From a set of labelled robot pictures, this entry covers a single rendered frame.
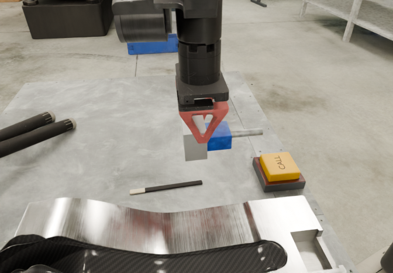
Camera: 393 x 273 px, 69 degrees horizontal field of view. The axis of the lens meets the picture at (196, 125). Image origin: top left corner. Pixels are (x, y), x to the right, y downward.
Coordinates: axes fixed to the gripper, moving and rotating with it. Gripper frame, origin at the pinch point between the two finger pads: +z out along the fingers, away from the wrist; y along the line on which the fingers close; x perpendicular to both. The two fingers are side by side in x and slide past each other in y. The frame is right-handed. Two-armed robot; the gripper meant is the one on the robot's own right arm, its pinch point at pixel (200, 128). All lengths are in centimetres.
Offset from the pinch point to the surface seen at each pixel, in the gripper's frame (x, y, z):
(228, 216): 2.3, 12.2, 6.4
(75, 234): -16.2, 15.8, 1.7
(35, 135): -33.8, -15.5, 9.8
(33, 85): -47, -49, 14
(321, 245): 13.7, 17.1, 7.8
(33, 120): -37.3, -23.2, 11.0
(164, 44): -9, -279, 86
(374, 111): 153, -136, 99
